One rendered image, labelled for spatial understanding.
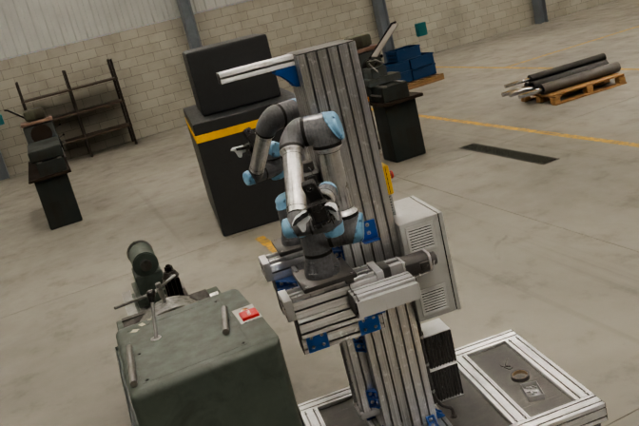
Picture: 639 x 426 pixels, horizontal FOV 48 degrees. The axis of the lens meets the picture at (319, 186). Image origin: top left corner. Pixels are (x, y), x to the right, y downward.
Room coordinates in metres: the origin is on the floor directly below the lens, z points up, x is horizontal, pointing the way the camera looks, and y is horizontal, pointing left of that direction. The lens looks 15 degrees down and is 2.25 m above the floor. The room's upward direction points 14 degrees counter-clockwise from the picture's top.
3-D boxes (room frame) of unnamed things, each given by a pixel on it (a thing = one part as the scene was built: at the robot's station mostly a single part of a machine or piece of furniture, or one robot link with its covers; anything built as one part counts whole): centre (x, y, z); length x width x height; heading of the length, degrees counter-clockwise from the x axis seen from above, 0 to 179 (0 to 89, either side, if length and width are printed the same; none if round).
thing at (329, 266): (2.74, 0.07, 1.21); 0.15 x 0.15 x 0.10
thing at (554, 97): (10.26, -3.93, 0.07); 1.24 x 0.86 x 0.14; 105
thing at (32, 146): (10.58, 3.93, 0.82); 2.22 x 0.91 x 1.64; 19
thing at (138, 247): (3.79, 1.04, 1.01); 0.30 x 0.20 x 0.29; 17
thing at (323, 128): (2.72, -0.06, 1.54); 0.15 x 0.12 x 0.55; 80
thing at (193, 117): (8.34, 0.69, 0.98); 1.81 x 1.22 x 1.95; 10
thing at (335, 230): (2.46, 0.00, 1.46); 0.11 x 0.08 x 0.11; 80
